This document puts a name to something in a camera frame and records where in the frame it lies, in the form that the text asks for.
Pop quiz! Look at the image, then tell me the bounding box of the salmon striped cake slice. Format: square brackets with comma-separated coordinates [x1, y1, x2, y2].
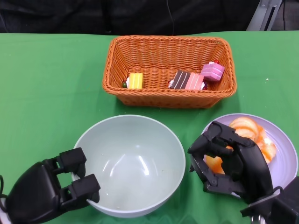
[186, 72, 207, 91]

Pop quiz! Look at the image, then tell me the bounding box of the pink cake slice with cherry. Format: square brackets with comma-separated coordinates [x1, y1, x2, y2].
[200, 60, 226, 82]

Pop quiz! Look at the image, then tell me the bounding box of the black backdrop cloth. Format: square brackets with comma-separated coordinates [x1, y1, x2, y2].
[0, 0, 299, 35]

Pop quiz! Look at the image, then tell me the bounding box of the black left wrist camera cable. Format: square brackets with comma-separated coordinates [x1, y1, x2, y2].
[0, 175, 7, 210]

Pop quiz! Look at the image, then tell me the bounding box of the brown chocolate cake slice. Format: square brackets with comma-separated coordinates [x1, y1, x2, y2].
[168, 70, 192, 90]

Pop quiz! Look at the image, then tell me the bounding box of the white round plate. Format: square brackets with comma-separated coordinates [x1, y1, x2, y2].
[200, 113, 292, 199]

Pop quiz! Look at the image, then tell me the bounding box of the orange wicker basket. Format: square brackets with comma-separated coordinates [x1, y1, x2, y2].
[101, 35, 238, 110]

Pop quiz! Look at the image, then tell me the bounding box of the grey metal frame stand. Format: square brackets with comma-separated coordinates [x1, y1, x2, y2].
[246, 0, 283, 31]

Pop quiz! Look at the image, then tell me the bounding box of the thin hanging cable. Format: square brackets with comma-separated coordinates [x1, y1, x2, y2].
[165, 0, 175, 35]

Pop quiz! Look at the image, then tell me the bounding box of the orange striped bread roll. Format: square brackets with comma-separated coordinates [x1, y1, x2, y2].
[204, 155, 226, 175]

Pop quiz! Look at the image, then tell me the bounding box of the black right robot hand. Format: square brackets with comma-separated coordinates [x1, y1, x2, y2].
[187, 120, 275, 205]

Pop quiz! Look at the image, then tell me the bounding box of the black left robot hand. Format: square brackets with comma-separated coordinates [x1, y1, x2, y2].
[4, 147, 101, 224]

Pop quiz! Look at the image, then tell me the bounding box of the pale green bowl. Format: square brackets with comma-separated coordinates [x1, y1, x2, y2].
[72, 114, 187, 219]

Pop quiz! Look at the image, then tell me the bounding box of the yellow cake slice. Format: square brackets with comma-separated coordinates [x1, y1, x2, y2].
[123, 72, 143, 89]

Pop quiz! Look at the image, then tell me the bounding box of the green tablecloth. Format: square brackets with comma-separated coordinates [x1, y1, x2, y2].
[0, 31, 299, 224]

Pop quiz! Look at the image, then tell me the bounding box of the thin black background cable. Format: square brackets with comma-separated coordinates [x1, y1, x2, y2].
[282, 0, 288, 31]

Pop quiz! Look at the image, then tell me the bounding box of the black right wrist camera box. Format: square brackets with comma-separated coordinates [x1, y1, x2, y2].
[240, 176, 299, 224]

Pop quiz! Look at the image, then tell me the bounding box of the orange striped ring bread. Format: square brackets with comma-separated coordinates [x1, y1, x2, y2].
[228, 116, 278, 164]

